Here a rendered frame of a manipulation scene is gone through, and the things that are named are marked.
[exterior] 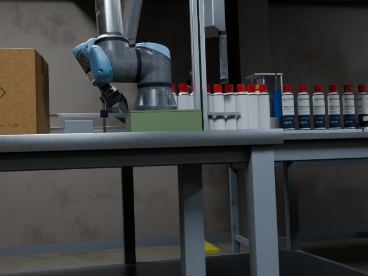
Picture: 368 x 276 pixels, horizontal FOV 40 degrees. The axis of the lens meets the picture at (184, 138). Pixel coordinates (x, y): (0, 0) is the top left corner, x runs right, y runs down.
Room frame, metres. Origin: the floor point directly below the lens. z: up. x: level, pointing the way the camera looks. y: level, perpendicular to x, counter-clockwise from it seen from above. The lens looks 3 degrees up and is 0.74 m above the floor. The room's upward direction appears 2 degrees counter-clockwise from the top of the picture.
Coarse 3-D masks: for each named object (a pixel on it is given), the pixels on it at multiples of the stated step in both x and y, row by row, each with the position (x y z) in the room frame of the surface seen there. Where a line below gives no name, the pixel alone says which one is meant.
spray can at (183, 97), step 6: (180, 84) 2.10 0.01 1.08; (186, 84) 2.10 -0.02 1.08; (180, 90) 2.10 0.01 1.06; (186, 90) 2.10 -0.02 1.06; (180, 96) 2.09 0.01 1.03; (186, 96) 2.09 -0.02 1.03; (180, 102) 2.09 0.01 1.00; (186, 102) 2.09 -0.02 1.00; (180, 108) 2.09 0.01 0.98; (186, 108) 2.09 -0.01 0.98
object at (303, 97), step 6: (300, 84) 2.25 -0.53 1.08; (300, 90) 2.24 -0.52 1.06; (306, 90) 2.25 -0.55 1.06; (300, 96) 2.23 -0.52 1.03; (306, 96) 2.23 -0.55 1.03; (300, 102) 2.24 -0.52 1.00; (306, 102) 2.23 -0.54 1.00; (300, 108) 2.24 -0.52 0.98; (306, 108) 2.23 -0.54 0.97; (300, 114) 2.24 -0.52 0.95; (306, 114) 2.23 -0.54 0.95; (300, 120) 2.24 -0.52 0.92; (306, 120) 2.23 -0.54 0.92; (300, 126) 2.24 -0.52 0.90; (306, 126) 2.23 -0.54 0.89
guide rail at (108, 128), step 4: (52, 128) 2.02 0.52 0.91; (56, 128) 2.02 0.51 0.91; (60, 128) 2.03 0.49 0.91; (64, 128) 2.03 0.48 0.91; (96, 128) 2.06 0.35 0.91; (100, 128) 2.07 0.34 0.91; (108, 128) 2.07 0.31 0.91; (112, 128) 2.08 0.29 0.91; (116, 128) 2.08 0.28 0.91; (120, 128) 2.09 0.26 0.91; (124, 128) 2.09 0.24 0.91; (52, 132) 2.02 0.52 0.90; (56, 132) 2.02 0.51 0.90; (60, 132) 2.03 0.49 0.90; (64, 132) 2.03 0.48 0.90
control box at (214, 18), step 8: (208, 0) 1.97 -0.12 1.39; (216, 0) 2.01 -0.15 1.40; (208, 8) 1.97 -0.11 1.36; (216, 8) 2.01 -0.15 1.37; (224, 8) 2.11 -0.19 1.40; (208, 16) 1.97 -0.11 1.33; (216, 16) 2.00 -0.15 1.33; (224, 16) 2.11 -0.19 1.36; (208, 24) 1.97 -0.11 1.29; (216, 24) 2.00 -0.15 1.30; (224, 24) 2.10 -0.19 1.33; (208, 32) 2.06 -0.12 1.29; (216, 32) 2.06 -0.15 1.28
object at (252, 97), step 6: (252, 84) 2.18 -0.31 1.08; (252, 90) 2.18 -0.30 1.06; (252, 96) 2.17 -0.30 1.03; (252, 102) 2.17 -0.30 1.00; (252, 108) 2.17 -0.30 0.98; (252, 114) 2.17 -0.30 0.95; (252, 120) 2.17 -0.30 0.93; (258, 120) 2.19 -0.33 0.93; (252, 126) 2.17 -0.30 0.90; (258, 126) 2.19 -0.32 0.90
